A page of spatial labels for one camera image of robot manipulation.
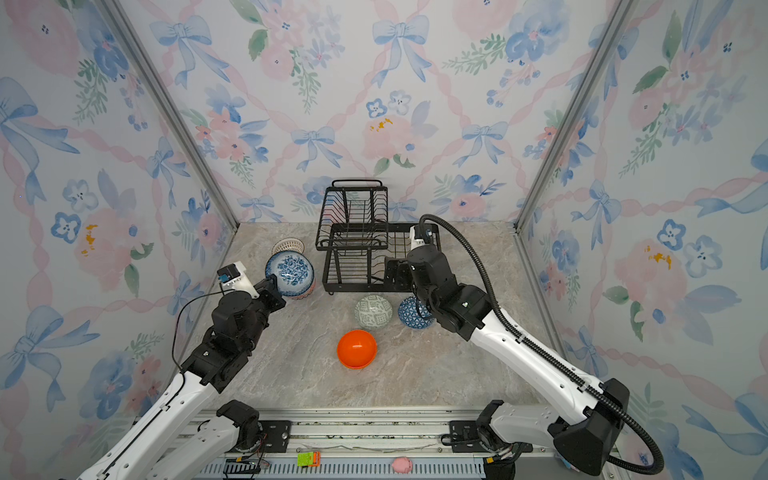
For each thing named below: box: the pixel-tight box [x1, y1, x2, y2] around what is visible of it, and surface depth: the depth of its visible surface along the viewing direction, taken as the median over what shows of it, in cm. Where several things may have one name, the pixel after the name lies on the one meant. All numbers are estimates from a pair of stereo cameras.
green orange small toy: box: [297, 451, 321, 467], surface depth 71 cm
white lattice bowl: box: [271, 237, 306, 256], surface depth 112 cm
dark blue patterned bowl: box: [398, 295, 434, 329], surface depth 95 cm
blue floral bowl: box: [265, 250, 315, 297], surface depth 77 cm
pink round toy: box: [392, 457, 413, 474], surface depth 71 cm
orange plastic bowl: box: [336, 330, 378, 369], surface depth 87 cm
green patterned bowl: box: [354, 294, 393, 330], surface depth 96 cm
